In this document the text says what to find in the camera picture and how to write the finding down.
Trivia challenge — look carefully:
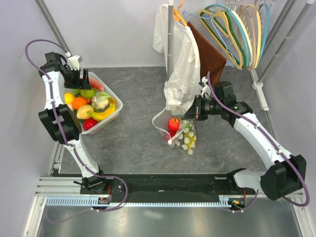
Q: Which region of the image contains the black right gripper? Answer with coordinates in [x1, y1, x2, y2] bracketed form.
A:
[182, 94, 223, 121]

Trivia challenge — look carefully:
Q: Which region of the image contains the watermelon slice toy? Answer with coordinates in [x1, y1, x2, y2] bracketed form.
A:
[89, 78, 104, 91]

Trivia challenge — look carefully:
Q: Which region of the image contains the round green watermelon toy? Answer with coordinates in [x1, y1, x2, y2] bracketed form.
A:
[185, 120, 193, 128]

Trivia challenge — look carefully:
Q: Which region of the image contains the red apple toy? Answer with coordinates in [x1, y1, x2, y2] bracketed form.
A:
[167, 118, 181, 132]

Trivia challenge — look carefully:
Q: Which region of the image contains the clear spotted zip top bag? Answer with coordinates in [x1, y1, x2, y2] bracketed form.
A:
[152, 104, 197, 156]

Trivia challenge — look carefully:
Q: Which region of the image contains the yellow bell pepper toy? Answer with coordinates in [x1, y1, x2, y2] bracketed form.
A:
[184, 137, 196, 150]

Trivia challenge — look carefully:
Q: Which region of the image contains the red pomegranate toy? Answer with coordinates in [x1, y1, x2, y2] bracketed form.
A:
[163, 132, 170, 142]

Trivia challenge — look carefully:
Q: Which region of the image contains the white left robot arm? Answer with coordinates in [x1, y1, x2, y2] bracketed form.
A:
[39, 52, 108, 194]

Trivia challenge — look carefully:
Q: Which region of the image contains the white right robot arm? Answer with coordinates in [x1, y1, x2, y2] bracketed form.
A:
[182, 80, 307, 200]

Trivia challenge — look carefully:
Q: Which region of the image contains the green apple toy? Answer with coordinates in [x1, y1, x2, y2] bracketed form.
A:
[80, 89, 95, 99]

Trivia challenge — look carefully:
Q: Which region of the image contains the orange toy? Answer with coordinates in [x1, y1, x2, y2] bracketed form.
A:
[72, 97, 87, 110]

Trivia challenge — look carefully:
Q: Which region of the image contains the yellow lemon toy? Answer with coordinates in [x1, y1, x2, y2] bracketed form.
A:
[64, 92, 76, 104]

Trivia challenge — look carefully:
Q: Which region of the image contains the white garment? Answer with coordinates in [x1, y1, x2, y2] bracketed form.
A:
[153, 4, 200, 111]

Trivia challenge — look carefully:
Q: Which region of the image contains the yellow pear toy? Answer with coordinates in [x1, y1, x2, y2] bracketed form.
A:
[77, 105, 94, 120]

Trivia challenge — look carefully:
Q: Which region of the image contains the yellow banana toy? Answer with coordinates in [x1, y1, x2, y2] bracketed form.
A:
[87, 103, 116, 121]

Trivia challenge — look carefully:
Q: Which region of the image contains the red tomato toy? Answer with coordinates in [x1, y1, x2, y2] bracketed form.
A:
[82, 118, 98, 131]

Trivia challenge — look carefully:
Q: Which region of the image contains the white plastic fruit basket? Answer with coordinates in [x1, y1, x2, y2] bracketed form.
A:
[64, 72, 123, 134]

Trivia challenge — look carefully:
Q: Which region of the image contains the grey metal rack pole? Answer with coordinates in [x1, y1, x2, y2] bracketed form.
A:
[166, 0, 174, 81]

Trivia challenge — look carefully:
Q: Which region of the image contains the brown towel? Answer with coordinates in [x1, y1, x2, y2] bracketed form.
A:
[187, 22, 227, 86]

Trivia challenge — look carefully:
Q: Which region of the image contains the green clothes hanger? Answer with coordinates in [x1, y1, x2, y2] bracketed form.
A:
[202, 7, 248, 69]

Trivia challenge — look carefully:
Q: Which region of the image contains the orange clothes hanger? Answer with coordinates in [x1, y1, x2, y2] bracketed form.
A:
[173, 0, 188, 27]

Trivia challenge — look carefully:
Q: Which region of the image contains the yellow clothes hanger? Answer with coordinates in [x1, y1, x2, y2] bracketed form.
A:
[198, 8, 245, 70]

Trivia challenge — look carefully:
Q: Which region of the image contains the blue clothes hanger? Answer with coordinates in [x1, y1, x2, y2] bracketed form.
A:
[204, 3, 253, 69]

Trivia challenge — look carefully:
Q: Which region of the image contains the beige clothes hanger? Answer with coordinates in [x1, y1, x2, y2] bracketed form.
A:
[238, 0, 262, 71]

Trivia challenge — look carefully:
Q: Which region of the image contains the teal clothes hanger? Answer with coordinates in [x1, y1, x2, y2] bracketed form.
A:
[258, 3, 270, 65]

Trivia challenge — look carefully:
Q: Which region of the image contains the grey diagonal rack pole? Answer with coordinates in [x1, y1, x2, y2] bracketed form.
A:
[251, 0, 316, 112]

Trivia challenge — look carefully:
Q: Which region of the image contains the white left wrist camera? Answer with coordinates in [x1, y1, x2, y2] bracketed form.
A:
[65, 52, 82, 71]

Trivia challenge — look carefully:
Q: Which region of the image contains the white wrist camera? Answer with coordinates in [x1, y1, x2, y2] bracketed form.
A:
[65, 52, 82, 71]
[199, 77, 211, 96]

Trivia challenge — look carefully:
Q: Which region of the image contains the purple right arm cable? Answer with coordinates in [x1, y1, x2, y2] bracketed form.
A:
[206, 71, 311, 213]

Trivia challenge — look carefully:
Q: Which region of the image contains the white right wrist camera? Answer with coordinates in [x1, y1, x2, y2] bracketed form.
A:
[199, 77, 211, 96]

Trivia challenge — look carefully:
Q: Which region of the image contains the aluminium frame rail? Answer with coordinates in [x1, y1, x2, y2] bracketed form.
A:
[34, 0, 71, 52]

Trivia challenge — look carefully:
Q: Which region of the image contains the light blue wire hanger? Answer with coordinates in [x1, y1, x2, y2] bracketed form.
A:
[183, 0, 239, 68]

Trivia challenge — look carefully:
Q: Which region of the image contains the light blue cable duct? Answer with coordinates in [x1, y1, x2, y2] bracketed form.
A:
[46, 196, 233, 207]

